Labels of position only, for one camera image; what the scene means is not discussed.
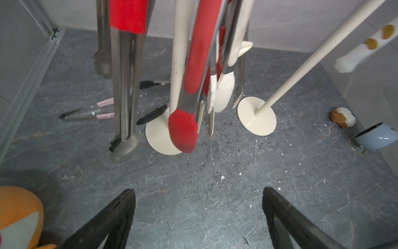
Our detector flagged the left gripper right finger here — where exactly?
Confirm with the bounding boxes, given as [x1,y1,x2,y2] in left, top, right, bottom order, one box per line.
[262,187,343,249]

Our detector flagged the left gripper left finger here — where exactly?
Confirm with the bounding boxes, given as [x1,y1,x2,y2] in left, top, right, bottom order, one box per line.
[58,189,136,249]

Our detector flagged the cream utensil stand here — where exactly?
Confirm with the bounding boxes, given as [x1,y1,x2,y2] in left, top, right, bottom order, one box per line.
[145,0,194,156]
[237,0,384,136]

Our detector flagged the slim white tongs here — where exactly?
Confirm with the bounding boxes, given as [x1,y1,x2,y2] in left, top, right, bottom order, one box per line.
[334,17,398,73]

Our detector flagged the red sleeved steel tongs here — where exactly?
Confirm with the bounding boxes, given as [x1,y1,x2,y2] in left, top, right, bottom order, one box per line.
[94,1,155,164]

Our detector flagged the red handled steel tongs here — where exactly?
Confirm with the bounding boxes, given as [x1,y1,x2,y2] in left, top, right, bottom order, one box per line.
[232,55,246,109]

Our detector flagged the red pink paw tongs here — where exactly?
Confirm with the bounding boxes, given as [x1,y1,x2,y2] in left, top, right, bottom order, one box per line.
[59,98,115,121]

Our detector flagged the black tipped steel tongs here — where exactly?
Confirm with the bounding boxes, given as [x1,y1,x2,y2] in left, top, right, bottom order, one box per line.
[136,80,171,126]

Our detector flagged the orange monster plush toy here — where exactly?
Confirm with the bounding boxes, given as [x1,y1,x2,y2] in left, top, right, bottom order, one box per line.
[1,186,57,249]

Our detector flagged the grey blue dome toy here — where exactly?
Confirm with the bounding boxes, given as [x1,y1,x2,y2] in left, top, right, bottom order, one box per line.
[348,122,398,154]

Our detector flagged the brown white plush toy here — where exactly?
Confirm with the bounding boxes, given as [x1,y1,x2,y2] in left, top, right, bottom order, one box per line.
[330,107,357,128]

